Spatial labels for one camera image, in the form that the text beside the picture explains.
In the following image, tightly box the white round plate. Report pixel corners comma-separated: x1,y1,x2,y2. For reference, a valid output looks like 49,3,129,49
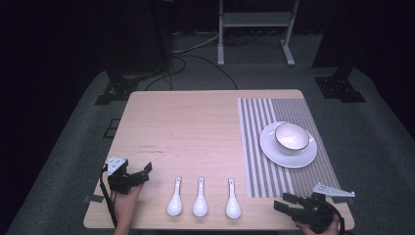
258,121,318,169

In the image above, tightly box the black floor cable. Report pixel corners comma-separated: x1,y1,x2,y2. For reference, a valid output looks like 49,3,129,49
144,54,240,92

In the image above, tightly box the black stand base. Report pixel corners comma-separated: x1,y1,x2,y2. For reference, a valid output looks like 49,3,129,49
313,65,367,104
94,69,141,107

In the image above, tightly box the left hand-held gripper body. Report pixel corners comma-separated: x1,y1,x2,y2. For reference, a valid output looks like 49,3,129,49
105,156,138,196

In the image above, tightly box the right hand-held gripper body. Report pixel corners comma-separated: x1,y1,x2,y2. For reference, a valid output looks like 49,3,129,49
293,182,357,235

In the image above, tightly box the person's right hand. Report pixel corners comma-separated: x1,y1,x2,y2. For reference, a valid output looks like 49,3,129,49
295,213,342,235

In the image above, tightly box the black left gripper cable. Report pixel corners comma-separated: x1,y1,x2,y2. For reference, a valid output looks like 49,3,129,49
98,165,119,229

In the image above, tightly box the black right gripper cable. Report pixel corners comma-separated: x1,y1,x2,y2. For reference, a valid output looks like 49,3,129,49
326,201,347,235

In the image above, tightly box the white ceramic spoon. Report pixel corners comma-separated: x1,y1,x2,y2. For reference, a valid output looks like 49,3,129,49
225,177,243,220
192,176,209,218
166,175,184,217

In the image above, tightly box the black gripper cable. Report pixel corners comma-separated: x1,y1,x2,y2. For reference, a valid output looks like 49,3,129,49
98,165,119,229
326,201,347,235

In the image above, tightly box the white metal stand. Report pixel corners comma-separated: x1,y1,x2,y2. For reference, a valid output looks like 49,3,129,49
216,0,300,68

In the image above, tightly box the white bowl with dark rim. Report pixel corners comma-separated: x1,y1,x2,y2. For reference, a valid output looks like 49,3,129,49
274,121,310,156

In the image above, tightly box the white floor cable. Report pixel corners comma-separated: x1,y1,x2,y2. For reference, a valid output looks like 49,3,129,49
171,31,220,55

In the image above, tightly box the grey tape piece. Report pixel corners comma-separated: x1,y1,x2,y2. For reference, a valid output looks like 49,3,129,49
84,194,105,204

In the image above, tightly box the grey striped placemat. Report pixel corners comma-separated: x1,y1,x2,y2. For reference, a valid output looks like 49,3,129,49
237,97,343,199

